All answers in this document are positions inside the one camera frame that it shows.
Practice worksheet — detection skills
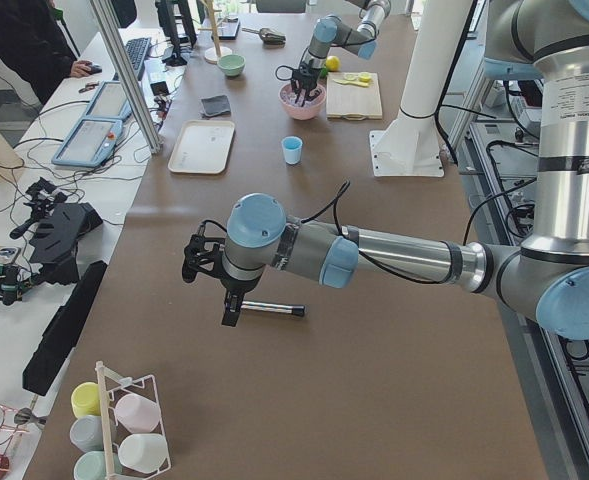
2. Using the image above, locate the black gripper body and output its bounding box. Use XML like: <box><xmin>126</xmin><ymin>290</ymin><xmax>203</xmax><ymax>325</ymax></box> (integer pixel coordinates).
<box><xmin>276</xmin><ymin>64</ymin><xmax>321</xmax><ymax>91</ymax></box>
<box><xmin>181</xmin><ymin>223</ymin><xmax>259</xmax><ymax>293</ymax></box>

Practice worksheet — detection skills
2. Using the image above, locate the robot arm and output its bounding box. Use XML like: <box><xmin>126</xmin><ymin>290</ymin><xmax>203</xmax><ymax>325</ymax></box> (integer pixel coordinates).
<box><xmin>275</xmin><ymin>0</ymin><xmax>391</xmax><ymax>106</ymax></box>
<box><xmin>182</xmin><ymin>1</ymin><xmax>589</xmax><ymax>340</ymax></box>

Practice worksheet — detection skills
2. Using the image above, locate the pink bowl of ice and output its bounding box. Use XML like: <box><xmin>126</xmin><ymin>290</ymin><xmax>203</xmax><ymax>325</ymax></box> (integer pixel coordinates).
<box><xmin>279</xmin><ymin>84</ymin><xmax>326</xmax><ymax>120</ymax></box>

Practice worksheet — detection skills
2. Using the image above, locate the steel ice scoop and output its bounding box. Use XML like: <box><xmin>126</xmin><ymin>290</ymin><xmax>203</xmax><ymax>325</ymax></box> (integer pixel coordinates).
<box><xmin>241</xmin><ymin>27</ymin><xmax>286</xmax><ymax>47</ymax></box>

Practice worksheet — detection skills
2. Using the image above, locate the light blue plastic cup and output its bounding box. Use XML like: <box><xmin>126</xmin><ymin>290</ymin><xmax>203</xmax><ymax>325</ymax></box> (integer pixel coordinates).
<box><xmin>281</xmin><ymin>136</ymin><xmax>303</xmax><ymax>165</ymax></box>

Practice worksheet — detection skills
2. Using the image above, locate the pink plastic cup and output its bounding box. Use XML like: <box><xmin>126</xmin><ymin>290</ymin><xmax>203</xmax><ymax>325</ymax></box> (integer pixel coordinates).
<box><xmin>114</xmin><ymin>393</ymin><xmax>161</xmax><ymax>433</ymax></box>

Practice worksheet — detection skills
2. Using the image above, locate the white plastic cup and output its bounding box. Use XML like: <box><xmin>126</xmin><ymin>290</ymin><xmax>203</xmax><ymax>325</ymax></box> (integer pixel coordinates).
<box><xmin>118</xmin><ymin>433</ymin><xmax>169</xmax><ymax>474</ymax></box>

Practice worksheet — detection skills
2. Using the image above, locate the yellow plastic cup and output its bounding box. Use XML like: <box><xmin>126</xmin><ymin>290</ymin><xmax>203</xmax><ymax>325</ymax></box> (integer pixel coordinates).
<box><xmin>70</xmin><ymin>382</ymin><xmax>101</xmax><ymax>418</ymax></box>

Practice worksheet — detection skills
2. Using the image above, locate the grey plastic cup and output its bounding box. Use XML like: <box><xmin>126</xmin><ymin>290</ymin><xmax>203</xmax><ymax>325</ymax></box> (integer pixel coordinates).
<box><xmin>69</xmin><ymin>415</ymin><xmax>104</xmax><ymax>453</ymax></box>

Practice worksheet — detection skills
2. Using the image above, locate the mint green plastic cup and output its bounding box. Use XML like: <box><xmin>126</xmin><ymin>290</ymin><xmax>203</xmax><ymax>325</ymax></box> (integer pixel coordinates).
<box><xmin>73</xmin><ymin>451</ymin><xmax>107</xmax><ymax>480</ymax></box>

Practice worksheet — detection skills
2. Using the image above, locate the whole lemon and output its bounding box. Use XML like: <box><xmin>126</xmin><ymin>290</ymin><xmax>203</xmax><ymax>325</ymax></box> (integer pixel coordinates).
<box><xmin>325</xmin><ymin>56</ymin><xmax>341</xmax><ymax>72</ymax></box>

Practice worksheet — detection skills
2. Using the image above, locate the wooden cutting board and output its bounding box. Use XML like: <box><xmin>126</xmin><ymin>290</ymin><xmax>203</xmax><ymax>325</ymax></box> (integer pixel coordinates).
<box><xmin>326</xmin><ymin>72</ymin><xmax>383</xmax><ymax>120</ymax></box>

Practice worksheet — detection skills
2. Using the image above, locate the steel muddler black tip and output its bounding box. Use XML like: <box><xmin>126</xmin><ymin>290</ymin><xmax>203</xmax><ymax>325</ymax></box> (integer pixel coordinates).
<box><xmin>241</xmin><ymin>300</ymin><xmax>306</xmax><ymax>317</ymax></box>

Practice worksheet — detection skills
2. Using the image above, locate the green ceramic bowl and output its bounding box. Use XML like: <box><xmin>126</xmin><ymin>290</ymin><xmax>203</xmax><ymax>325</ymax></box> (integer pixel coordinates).
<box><xmin>217</xmin><ymin>54</ymin><xmax>246</xmax><ymax>78</ymax></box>

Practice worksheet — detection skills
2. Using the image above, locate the grey folded cloth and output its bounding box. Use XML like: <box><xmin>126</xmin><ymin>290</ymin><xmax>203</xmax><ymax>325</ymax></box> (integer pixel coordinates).
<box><xmin>201</xmin><ymin>95</ymin><xmax>231</xmax><ymax>118</ymax></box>

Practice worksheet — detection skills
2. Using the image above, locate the wooden mug tree stand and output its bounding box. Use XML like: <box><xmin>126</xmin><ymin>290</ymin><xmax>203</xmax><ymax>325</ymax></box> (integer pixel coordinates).
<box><xmin>200</xmin><ymin>0</ymin><xmax>222</xmax><ymax>64</ymax></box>

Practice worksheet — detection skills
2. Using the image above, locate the cream rabbit tray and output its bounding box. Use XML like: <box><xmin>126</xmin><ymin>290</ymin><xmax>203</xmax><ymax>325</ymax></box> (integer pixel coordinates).
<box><xmin>168</xmin><ymin>120</ymin><xmax>235</xmax><ymax>175</ymax></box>

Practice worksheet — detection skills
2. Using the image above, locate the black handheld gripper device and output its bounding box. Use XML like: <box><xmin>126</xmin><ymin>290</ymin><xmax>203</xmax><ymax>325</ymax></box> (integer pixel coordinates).
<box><xmin>9</xmin><ymin>177</ymin><xmax>103</xmax><ymax>285</ymax></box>

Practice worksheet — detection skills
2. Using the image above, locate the blue teach pendant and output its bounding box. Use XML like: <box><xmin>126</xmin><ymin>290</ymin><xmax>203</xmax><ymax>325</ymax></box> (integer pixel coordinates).
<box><xmin>85</xmin><ymin>81</ymin><xmax>132</xmax><ymax>120</ymax></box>
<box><xmin>52</xmin><ymin>116</ymin><xmax>123</xmax><ymax>168</ymax></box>

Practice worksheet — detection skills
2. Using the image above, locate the black computer monitor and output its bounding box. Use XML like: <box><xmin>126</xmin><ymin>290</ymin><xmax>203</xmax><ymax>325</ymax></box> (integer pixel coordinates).
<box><xmin>155</xmin><ymin>0</ymin><xmax>197</xmax><ymax>67</ymax></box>

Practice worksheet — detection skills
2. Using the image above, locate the black long bar device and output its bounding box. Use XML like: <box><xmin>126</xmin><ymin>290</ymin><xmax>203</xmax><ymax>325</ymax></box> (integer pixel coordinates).
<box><xmin>22</xmin><ymin>261</ymin><xmax>107</xmax><ymax>396</ymax></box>

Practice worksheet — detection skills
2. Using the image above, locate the black keyboard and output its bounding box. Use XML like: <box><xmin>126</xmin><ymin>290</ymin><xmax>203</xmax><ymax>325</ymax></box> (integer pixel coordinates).
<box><xmin>125</xmin><ymin>37</ymin><xmax>151</xmax><ymax>80</ymax></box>

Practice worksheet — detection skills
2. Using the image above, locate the person in black clothes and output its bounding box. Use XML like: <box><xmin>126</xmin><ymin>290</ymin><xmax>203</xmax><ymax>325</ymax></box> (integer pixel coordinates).
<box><xmin>0</xmin><ymin>0</ymin><xmax>95</xmax><ymax>104</ymax></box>

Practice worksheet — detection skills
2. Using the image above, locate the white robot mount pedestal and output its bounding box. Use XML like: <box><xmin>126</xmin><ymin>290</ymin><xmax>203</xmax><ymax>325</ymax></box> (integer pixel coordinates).
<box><xmin>370</xmin><ymin>0</ymin><xmax>475</xmax><ymax>177</ymax></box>

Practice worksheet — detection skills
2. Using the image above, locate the white wire cup rack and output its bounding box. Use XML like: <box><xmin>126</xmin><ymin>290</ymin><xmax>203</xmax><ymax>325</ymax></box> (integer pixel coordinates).
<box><xmin>95</xmin><ymin>361</ymin><xmax>173</xmax><ymax>479</ymax></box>

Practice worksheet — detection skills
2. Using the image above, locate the aluminium frame post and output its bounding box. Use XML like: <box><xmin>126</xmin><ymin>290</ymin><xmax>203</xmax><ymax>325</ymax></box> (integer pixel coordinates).
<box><xmin>90</xmin><ymin>0</ymin><xmax>161</xmax><ymax>154</ymax></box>

